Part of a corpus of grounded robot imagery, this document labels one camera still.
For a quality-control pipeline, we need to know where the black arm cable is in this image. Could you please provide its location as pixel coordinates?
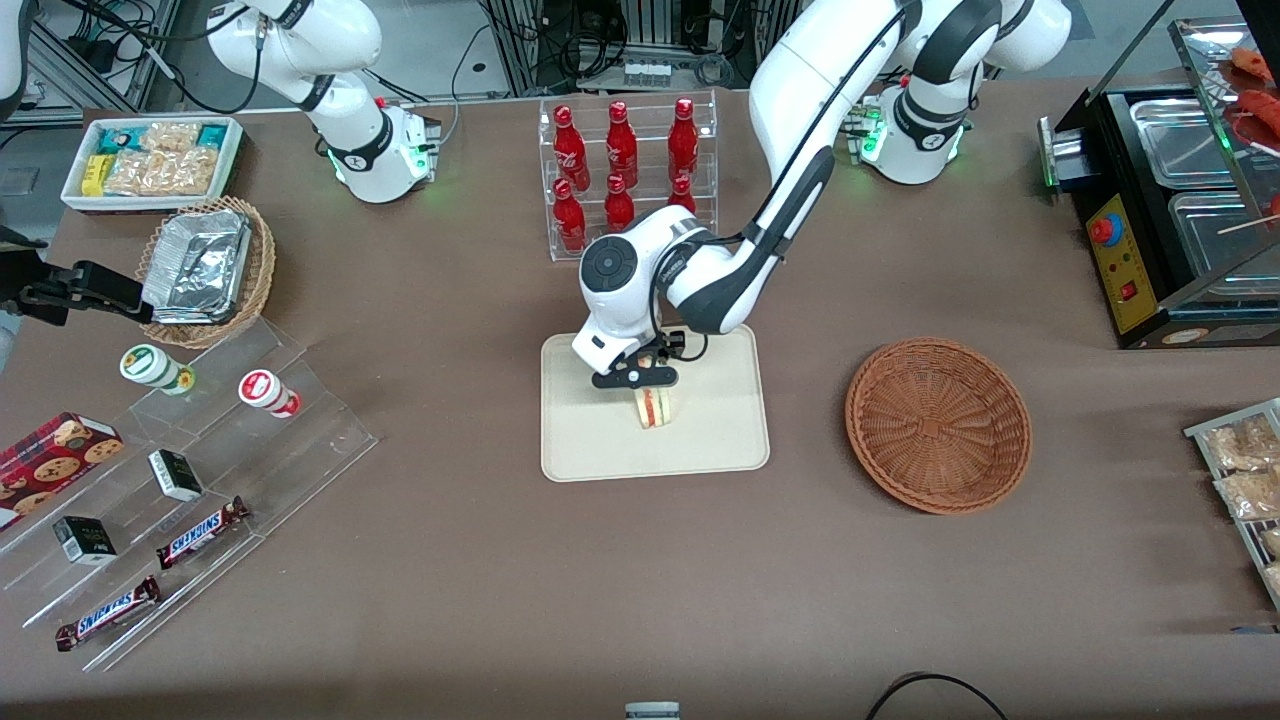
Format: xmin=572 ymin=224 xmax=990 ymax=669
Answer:
xmin=650 ymin=5 xmax=906 ymax=363

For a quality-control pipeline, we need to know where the green lid drink cup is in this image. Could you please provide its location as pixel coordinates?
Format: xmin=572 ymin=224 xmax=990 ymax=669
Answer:
xmin=119 ymin=343 xmax=196 ymax=396

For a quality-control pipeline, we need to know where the red lid drink cup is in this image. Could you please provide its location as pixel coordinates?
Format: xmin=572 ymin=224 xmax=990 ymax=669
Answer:
xmin=237 ymin=368 xmax=302 ymax=419

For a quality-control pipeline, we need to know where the large clear rice cracker bag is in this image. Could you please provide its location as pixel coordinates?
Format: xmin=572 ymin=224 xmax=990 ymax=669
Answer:
xmin=104 ymin=149 xmax=218 ymax=198

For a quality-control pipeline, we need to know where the triangular sandwich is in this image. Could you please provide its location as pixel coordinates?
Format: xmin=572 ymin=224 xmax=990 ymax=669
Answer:
xmin=632 ymin=384 xmax=677 ymax=431

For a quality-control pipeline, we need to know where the clear acrylic bottle rack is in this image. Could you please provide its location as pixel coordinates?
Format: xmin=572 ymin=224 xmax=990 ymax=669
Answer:
xmin=538 ymin=89 xmax=720 ymax=264

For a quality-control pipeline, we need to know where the red chocolate cookie box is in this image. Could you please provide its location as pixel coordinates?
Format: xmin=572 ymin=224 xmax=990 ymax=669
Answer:
xmin=0 ymin=411 xmax=125 ymax=532

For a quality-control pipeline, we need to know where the black floor cable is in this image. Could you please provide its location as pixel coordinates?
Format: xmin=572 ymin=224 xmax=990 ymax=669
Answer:
xmin=864 ymin=672 xmax=1012 ymax=720

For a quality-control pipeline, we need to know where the beige plastic tray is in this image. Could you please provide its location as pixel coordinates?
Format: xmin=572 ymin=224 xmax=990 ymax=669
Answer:
xmin=540 ymin=322 xmax=772 ymax=484

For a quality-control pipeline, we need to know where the small black box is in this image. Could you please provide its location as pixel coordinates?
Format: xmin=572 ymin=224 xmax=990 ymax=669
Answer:
xmin=147 ymin=448 xmax=205 ymax=503
xmin=51 ymin=515 xmax=119 ymax=567

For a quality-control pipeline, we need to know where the round brown wicker basket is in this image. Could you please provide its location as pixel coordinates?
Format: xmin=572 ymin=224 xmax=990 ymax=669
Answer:
xmin=845 ymin=338 xmax=1033 ymax=517

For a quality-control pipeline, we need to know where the small clear rice cracker bag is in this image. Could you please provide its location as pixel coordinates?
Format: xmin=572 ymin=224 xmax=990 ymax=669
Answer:
xmin=140 ymin=121 xmax=202 ymax=154

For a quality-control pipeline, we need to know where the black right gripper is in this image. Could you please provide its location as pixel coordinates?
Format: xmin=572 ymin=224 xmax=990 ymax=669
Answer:
xmin=0 ymin=226 xmax=154 ymax=327

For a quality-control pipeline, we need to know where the black food warmer machine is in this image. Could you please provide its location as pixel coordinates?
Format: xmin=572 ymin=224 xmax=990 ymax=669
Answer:
xmin=1038 ymin=15 xmax=1280 ymax=350

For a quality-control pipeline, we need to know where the snickers chocolate bar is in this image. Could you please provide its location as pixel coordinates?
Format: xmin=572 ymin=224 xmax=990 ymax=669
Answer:
xmin=155 ymin=496 xmax=251 ymax=571
xmin=54 ymin=575 xmax=163 ymax=653

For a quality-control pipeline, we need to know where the white rectangular snack bin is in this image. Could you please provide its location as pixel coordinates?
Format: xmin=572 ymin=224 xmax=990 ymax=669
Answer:
xmin=61 ymin=116 xmax=245 ymax=215

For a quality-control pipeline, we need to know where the oval wicker basket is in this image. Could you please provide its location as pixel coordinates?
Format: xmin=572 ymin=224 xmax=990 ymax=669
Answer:
xmin=136 ymin=196 xmax=277 ymax=350

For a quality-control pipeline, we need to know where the aluminium foil container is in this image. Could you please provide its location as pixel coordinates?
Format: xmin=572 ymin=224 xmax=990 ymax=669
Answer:
xmin=142 ymin=209 xmax=252 ymax=325

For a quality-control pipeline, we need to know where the red sausage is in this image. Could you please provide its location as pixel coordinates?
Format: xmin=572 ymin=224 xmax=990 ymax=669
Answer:
xmin=1238 ymin=89 xmax=1280 ymax=148

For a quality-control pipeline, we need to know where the tray of packaged snacks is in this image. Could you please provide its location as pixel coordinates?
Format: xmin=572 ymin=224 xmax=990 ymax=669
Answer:
xmin=1184 ymin=397 xmax=1280 ymax=612

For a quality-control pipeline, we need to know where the clear acrylic stepped display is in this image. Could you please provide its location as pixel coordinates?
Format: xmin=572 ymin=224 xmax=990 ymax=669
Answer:
xmin=0 ymin=317 xmax=380 ymax=674

